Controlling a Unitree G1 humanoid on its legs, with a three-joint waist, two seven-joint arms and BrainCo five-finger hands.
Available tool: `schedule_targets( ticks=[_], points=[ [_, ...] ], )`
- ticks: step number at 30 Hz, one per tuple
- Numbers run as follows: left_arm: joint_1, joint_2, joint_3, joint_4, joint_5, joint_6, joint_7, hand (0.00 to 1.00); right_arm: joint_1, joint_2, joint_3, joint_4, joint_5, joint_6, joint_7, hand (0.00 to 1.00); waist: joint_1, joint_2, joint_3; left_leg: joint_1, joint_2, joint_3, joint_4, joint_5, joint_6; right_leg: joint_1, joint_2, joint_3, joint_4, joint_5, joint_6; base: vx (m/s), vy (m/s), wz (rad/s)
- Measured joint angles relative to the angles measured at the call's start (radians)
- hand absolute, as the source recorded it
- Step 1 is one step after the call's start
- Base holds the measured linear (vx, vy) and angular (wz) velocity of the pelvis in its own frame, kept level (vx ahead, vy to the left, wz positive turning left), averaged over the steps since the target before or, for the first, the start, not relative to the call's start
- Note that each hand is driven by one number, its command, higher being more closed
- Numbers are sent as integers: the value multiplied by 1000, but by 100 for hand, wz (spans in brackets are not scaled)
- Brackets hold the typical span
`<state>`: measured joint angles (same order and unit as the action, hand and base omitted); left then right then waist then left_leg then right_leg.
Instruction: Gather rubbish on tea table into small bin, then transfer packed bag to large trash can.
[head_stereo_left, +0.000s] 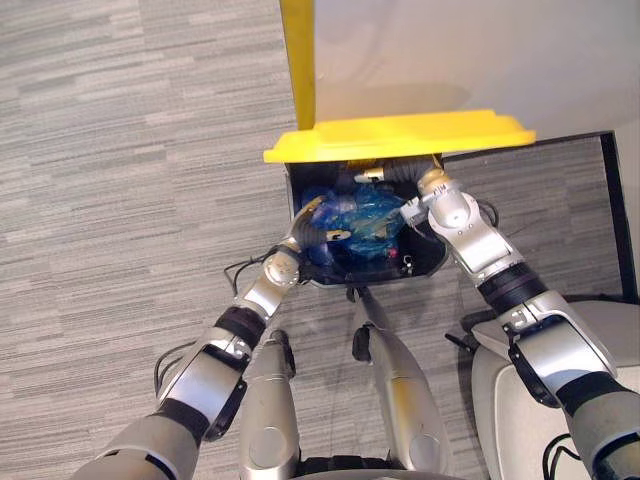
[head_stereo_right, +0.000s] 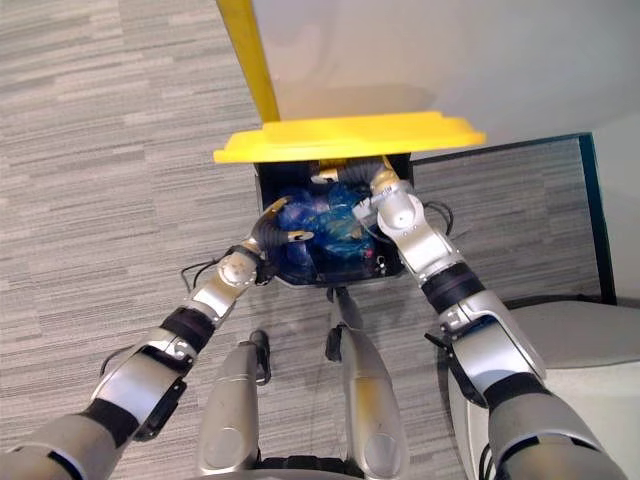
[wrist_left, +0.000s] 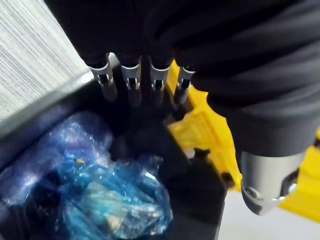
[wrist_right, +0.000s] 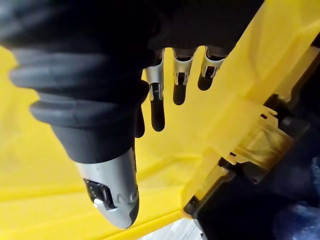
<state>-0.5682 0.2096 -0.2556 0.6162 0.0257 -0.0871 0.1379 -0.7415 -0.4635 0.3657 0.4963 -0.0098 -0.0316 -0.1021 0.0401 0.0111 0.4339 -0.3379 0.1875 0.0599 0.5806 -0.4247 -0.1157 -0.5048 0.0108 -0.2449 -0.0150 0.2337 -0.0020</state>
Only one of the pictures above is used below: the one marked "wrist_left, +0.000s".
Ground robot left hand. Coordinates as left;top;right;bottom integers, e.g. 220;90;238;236
44;0;320;216

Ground blue plastic rubbish bag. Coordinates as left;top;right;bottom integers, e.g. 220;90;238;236
0;111;174;240

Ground large black trash can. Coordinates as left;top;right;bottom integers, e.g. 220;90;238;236
0;55;228;240

